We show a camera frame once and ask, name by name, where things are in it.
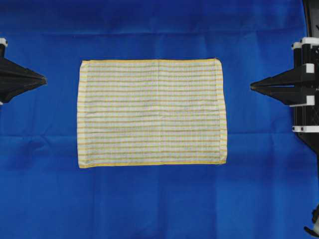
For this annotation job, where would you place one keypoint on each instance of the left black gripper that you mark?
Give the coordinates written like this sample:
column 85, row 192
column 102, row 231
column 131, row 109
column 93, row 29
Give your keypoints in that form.
column 11, row 70

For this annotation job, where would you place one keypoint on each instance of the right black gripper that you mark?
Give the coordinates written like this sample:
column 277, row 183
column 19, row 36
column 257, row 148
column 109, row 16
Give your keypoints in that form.
column 303, row 97

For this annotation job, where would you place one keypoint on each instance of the yellow striped towel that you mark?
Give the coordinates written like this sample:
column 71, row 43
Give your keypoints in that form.
column 151, row 112

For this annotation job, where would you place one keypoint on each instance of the blue table cloth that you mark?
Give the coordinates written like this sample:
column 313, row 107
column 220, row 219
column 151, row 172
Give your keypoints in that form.
column 268, row 186

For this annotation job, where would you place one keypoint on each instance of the black white clip object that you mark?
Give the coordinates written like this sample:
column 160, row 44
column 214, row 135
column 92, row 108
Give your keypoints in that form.
column 315, row 220

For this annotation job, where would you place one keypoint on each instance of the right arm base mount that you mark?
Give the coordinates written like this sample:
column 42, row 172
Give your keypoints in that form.
column 311, row 9

